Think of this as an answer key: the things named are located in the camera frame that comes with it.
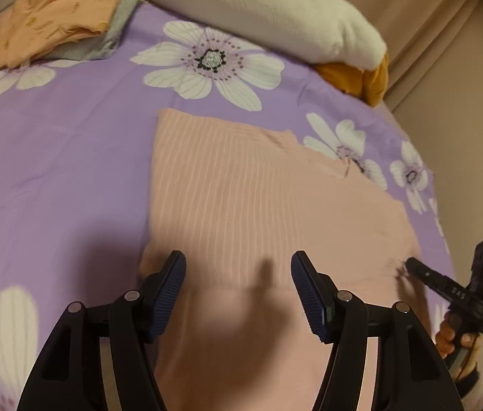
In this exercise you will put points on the beige curtain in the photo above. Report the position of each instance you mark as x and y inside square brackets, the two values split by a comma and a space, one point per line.
[417, 17]

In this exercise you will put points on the person's right hand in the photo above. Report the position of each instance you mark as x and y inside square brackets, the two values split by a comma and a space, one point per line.
[447, 336]

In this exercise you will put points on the white plush pillow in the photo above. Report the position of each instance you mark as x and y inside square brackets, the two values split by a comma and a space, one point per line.
[267, 4]

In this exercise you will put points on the purple floral bedsheet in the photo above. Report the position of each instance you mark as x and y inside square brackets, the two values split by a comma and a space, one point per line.
[74, 158]

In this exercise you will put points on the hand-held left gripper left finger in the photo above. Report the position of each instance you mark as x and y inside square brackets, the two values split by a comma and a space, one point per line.
[168, 295]

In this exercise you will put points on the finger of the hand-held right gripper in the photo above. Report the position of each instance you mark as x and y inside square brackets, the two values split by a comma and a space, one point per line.
[423, 272]

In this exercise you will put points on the pink striped garment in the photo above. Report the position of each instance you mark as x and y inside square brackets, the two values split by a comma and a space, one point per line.
[241, 201]

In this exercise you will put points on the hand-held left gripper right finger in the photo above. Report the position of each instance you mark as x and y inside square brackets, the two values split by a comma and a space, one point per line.
[308, 291]

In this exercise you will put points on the mustard yellow cloth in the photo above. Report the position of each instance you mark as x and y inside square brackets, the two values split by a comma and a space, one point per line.
[353, 79]

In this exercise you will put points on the folded orange printed garment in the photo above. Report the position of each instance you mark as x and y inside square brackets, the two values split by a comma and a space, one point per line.
[53, 8]

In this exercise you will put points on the folded grey garment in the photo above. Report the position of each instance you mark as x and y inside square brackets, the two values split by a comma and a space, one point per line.
[126, 13]

